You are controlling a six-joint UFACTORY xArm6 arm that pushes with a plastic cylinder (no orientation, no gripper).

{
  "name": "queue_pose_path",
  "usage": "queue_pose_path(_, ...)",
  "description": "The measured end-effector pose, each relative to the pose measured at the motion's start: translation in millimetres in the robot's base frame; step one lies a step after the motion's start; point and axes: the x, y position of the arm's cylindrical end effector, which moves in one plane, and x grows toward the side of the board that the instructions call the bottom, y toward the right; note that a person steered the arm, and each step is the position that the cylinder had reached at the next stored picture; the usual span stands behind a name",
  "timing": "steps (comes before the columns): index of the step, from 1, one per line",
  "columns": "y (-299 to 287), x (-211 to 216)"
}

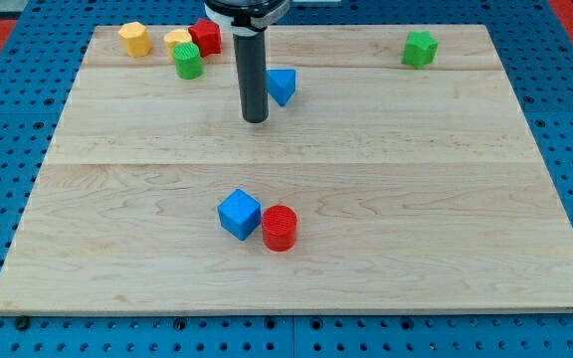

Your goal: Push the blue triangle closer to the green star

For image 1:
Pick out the red cylinder block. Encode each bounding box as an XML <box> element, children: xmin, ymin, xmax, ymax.
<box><xmin>261</xmin><ymin>205</ymin><xmax>298</xmax><ymax>252</ymax></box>

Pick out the blue cube block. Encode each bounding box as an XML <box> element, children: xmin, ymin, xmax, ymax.
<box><xmin>217</xmin><ymin>189</ymin><xmax>262</xmax><ymax>241</ymax></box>

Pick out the black round robot flange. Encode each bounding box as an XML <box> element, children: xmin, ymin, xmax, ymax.
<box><xmin>204</xmin><ymin>0</ymin><xmax>291</xmax><ymax>30</ymax></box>

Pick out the yellow hexagon block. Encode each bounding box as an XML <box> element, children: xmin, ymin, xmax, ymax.
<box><xmin>118</xmin><ymin>22</ymin><xmax>151</xmax><ymax>58</ymax></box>

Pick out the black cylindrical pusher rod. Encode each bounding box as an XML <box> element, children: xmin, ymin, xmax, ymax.
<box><xmin>231</xmin><ymin>26</ymin><xmax>271</xmax><ymax>124</ymax></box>

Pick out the green star block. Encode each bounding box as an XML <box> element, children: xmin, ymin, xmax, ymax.
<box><xmin>402</xmin><ymin>31</ymin><xmax>439</xmax><ymax>70</ymax></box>

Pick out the yellow heart block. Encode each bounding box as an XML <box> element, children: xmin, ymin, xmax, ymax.
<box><xmin>163</xmin><ymin>29</ymin><xmax>193</xmax><ymax>61</ymax></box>

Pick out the blue triangle block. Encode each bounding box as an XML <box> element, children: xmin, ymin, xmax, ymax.
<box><xmin>267</xmin><ymin>69</ymin><xmax>296</xmax><ymax>106</ymax></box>

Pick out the light wooden board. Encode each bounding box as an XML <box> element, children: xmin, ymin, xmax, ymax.
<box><xmin>0</xmin><ymin>25</ymin><xmax>573</xmax><ymax>317</ymax></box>

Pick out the green cylinder block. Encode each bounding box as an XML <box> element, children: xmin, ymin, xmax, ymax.
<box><xmin>172</xmin><ymin>42</ymin><xmax>203</xmax><ymax>80</ymax></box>

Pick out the red star block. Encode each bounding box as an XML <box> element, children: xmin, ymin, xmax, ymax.
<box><xmin>188</xmin><ymin>18</ymin><xmax>222</xmax><ymax>58</ymax></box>

